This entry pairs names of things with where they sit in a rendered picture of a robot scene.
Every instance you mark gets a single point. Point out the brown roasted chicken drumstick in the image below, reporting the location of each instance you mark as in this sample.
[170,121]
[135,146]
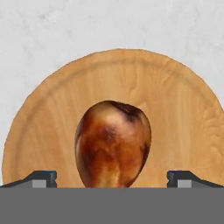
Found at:
[113,145]

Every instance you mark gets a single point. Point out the round wooden plate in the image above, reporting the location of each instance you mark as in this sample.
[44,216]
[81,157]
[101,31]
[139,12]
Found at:
[175,116]

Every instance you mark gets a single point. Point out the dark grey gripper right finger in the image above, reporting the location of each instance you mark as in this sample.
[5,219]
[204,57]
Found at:
[180,176]

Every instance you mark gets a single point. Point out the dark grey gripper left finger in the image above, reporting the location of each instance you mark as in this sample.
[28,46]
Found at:
[43,176]

